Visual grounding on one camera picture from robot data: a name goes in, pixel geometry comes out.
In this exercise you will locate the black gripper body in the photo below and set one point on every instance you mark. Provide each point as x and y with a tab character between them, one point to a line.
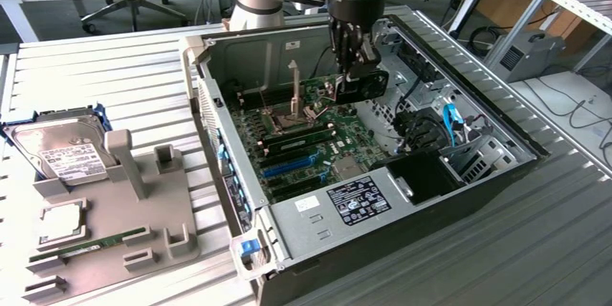
360	1

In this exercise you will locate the graphics card with black fan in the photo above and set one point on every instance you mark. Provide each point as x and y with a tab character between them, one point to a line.
315	91

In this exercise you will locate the silver drive cage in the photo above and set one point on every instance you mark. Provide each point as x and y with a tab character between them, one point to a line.
390	42

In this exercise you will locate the metal socket cover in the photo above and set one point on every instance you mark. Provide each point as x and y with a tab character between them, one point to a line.
314	112

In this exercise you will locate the black RAM slot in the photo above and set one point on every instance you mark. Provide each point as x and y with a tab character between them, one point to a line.
268	94
272	101
291	153
296	133

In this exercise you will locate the green motherboard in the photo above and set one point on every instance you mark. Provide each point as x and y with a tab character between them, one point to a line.
356	130

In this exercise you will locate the thin metal locking lever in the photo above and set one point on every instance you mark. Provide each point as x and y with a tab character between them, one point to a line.
263	98

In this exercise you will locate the CPU socket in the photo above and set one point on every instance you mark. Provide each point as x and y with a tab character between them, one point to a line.
279	121

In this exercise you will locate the green RAM stick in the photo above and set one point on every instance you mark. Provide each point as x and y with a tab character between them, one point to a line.
115	238
291	145

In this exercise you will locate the grey box device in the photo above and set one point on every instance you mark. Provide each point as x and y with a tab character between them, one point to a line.
531	58

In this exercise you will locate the blue expansion slot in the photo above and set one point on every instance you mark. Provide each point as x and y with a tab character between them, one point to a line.
287	167

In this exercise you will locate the black expansion slot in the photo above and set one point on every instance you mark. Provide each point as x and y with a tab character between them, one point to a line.
296	178
302	189

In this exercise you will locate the silver disk bay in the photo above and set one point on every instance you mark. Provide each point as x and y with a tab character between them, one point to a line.
483	159

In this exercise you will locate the office chair base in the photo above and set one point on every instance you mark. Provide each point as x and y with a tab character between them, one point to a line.
136	5

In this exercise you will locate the silver power supply unit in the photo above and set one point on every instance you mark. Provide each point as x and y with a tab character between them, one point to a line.
311	227

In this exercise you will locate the black open PC case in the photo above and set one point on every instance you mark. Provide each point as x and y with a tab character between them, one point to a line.
430	241

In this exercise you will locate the blue disk caddy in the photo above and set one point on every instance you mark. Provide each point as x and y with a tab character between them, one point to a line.
104	119

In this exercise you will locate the blue case latch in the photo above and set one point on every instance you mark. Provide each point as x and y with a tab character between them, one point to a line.
247	247

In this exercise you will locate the grey parts rack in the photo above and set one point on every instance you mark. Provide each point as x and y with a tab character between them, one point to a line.
115	220

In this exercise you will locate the silver CPU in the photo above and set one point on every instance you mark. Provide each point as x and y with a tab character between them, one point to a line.
59	221

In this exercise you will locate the aluminium frame table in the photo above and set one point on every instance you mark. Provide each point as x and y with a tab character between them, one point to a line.
574	1

